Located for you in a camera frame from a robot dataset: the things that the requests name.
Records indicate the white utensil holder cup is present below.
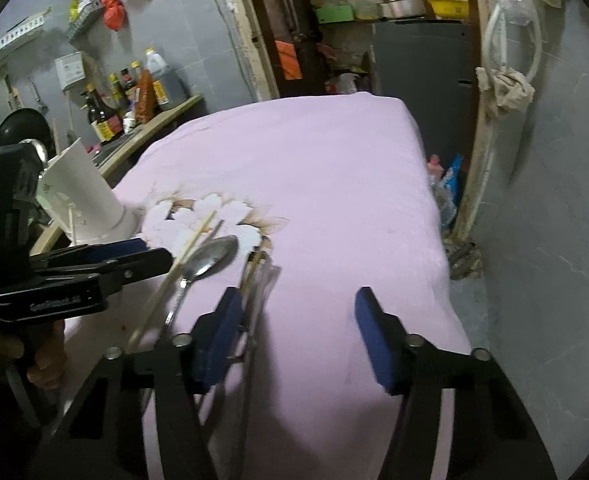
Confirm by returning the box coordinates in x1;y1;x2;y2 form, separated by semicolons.
36;140;137;245

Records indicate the metal spoon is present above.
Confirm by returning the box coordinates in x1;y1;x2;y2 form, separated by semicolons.
158;235;239;342

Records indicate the metal fork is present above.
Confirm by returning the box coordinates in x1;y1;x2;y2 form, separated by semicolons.
229;245;280;480

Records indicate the left hand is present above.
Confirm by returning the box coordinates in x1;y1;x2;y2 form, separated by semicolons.
0;321;68;391

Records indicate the pink floral cloth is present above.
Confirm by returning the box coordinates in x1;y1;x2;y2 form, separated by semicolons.
61;90;473;480

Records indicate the dark soy sauce bottle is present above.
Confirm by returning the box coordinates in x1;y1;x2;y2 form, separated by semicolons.
86;84;124;144

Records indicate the black wok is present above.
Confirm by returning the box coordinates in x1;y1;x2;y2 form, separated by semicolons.
0;107;56;158

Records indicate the orange sauce pouch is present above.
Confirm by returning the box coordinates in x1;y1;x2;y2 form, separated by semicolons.
135;70;157;124

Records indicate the large oil jug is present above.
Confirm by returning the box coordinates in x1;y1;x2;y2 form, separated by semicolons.
146;48;187;110

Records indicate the white paper box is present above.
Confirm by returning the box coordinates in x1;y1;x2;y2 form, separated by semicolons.
55;51;86;91

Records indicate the red plastic bag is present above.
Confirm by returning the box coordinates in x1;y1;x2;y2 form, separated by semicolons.
101;0;126;32

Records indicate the grey cabinet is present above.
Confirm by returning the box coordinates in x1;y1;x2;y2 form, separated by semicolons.
372;20;477;166

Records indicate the green box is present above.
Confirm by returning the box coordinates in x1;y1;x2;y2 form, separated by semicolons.
315;4;355;24

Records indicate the metal pot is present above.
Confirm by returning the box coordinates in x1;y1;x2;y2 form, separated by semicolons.
379;0;425;20

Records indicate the yellow bowl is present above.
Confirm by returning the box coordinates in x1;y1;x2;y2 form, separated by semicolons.
427;0;470;21

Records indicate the white wall rack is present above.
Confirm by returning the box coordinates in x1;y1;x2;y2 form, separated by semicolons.
0;6;52;58

